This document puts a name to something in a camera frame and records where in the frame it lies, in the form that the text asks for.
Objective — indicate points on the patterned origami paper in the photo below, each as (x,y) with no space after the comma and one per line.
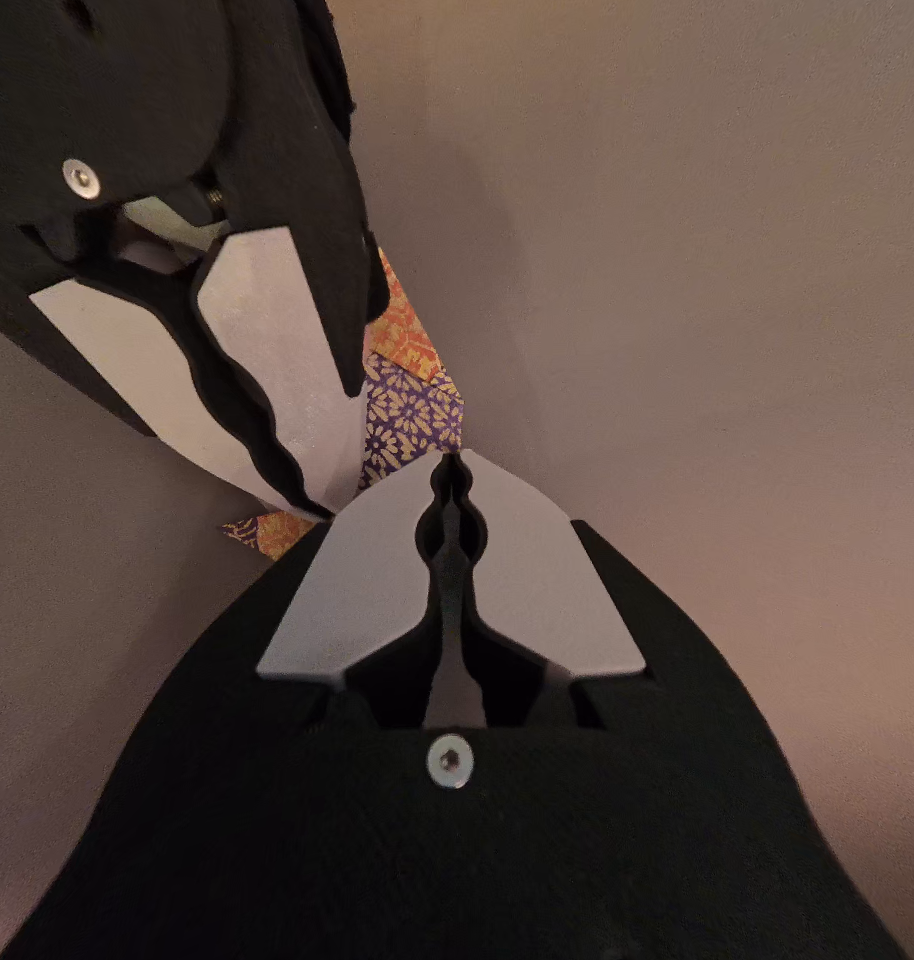
(412,420)

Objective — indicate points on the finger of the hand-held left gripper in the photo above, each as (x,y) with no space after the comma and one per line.
(134,352)
(277,330)

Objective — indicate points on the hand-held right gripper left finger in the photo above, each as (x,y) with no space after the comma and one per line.
(359,592)

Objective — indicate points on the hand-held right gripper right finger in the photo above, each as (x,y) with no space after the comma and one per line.
(547,592)

